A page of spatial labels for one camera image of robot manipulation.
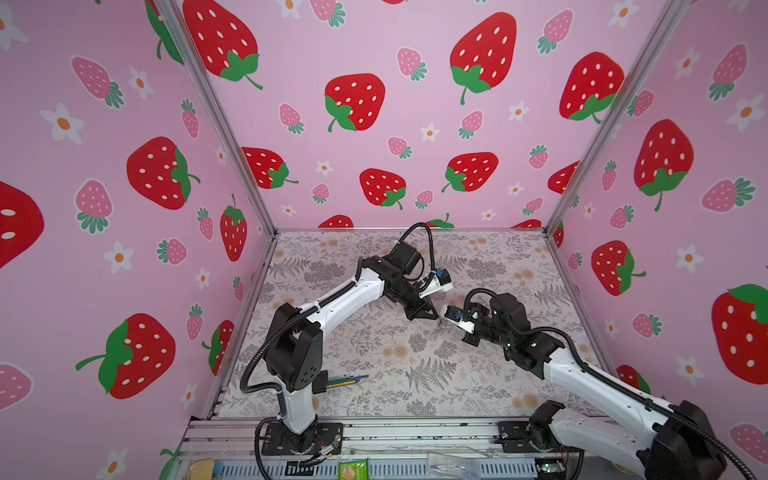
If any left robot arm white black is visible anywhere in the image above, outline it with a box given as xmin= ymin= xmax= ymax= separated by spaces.
xmin=239 ymin=222 xmax=452 ymax=449

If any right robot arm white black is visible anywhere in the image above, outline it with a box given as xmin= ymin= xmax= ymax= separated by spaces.
xmin=444 ymin=288 xmax=755 ymax=479

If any clear plastic bag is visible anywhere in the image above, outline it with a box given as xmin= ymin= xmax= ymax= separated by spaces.
xmin=427 ymin=453 xmax=482 ymax=480

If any green packet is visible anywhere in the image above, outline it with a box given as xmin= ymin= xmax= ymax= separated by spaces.
xmin=337 ymin=459 xmax=370 ymax=480

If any yellow sponge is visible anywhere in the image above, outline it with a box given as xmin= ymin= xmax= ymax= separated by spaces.
xmin=186 ymin=459 xmax=216 ymax=480

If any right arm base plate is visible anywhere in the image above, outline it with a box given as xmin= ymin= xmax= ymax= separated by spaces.
xmin=494 ymin=417 xmax=576 ymax=454

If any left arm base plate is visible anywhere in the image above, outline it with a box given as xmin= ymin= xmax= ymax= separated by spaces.
xmin=259 ymin=421 xmax=344 ymax=456

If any aluminium rail frame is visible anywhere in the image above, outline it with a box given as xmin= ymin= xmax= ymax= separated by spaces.
xmin=173 ymin=416 xmax=679 ymax=480

